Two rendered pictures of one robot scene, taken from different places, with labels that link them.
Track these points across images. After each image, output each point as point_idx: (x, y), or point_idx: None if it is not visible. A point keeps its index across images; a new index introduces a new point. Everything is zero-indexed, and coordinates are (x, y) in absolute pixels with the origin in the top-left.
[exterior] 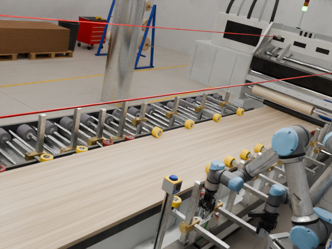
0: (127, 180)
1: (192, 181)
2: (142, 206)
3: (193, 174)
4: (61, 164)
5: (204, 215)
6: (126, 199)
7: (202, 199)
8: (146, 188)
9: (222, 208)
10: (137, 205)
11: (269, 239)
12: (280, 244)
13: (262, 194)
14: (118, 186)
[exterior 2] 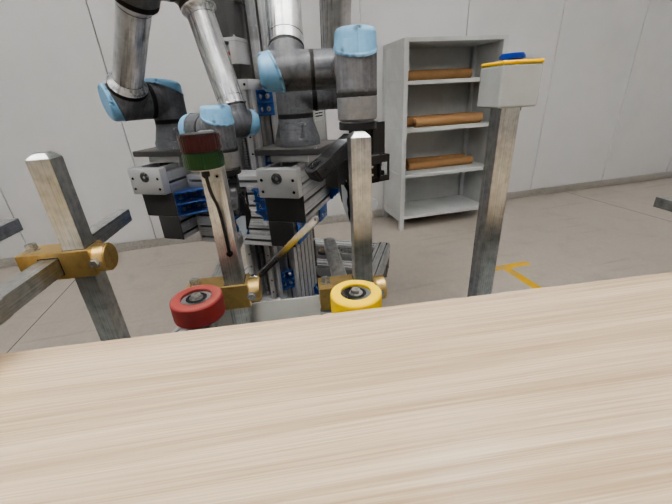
0: (561, 494)
1: (148, 352)
2: (515, 297)
3: (48, 396)
4: None
5: (349, 218)
6: (589, 339)
7: (383, 153)
8: (440, 373)
9: (214, 276)
10: (537, 304)
11: (299, 173)
12: (322, 147)
13: (108, 220)
14: (646, 435)
